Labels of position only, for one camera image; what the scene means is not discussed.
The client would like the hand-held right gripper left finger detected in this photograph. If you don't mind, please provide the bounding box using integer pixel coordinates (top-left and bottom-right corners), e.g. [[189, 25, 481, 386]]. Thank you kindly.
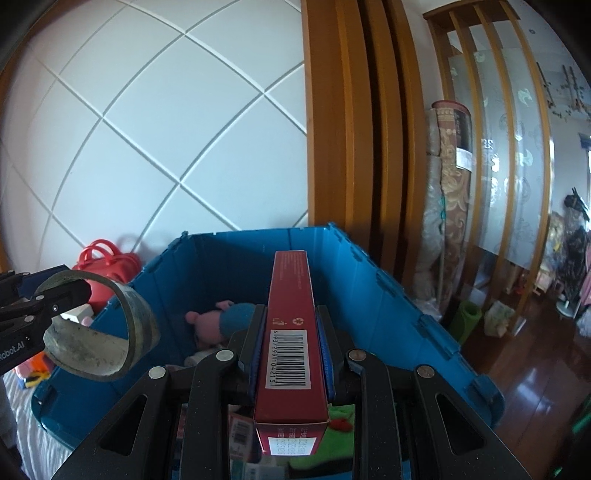
[[51, 305, 269, 480]]

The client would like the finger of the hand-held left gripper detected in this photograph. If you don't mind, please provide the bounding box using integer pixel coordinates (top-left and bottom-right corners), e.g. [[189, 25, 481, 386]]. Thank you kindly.
[[0, 278, 92, 326], [0, 271, 45, 303]]

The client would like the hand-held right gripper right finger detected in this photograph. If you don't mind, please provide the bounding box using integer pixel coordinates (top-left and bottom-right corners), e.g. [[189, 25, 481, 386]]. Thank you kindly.
[[316, 305, 532, 480]]

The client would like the pink pig plush blue body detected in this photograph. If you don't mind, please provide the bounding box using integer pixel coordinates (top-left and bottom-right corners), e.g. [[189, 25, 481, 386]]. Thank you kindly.
[[185, 299, 259, 352]]

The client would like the dark tape roll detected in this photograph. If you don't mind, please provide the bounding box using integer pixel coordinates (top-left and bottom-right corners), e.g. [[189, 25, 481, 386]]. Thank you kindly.
[[34, 270, 161, 381]]

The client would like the long red box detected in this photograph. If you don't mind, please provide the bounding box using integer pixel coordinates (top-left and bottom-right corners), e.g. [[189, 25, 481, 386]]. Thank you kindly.
[[252, 250, 331, 457]]

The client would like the blue plastic crate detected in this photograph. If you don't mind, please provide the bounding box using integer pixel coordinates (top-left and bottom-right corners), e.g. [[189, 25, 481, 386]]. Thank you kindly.
[[30, 223, 506, 480]]

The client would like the red teal medicine box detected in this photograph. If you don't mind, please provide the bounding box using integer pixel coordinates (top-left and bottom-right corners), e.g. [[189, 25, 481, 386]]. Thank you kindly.
[[228, 412, 256, 464]]

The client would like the pink pig plush orange dress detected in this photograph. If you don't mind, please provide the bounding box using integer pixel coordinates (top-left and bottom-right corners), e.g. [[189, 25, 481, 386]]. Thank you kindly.
[[14, 351, 54, 377]]

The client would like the yellow plastic toy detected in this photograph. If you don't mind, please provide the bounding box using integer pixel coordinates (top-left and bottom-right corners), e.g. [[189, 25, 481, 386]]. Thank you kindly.
[[23, 369, 52, 389]]

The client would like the bright green plush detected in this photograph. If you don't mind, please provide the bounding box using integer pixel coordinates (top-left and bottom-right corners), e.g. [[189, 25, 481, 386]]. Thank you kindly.
[[286, 404, 356, 457]]

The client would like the green rolled mat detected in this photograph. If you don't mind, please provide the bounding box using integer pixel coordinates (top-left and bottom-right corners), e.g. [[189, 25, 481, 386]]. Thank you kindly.
[[450, 300, 483, 347]]

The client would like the plastic bag with contents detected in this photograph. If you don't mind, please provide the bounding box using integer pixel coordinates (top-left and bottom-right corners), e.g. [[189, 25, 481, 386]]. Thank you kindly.
[[482, 300, 515, 337]]

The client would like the rolled patterned carpet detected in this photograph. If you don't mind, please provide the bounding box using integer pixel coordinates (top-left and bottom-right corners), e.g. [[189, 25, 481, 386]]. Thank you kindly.
[[412, 99, 474, 319]]

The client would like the dark hanging clutter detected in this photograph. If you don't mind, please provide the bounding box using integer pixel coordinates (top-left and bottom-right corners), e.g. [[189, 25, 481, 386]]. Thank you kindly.
[[561, 187, 591, 319]]

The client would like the wooden slatted glass partition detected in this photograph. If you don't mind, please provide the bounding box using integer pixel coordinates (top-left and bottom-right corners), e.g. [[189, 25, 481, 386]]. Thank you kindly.
[[422, 0, 555, 333]]

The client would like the red hard case with handle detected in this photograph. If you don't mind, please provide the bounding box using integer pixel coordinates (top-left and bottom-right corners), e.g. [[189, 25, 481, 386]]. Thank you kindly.
[[71, 239, 141, 319]]

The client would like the wooden door frame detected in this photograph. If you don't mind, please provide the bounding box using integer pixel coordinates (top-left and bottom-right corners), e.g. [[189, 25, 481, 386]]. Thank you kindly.
[[300, 0, 428, 287]]

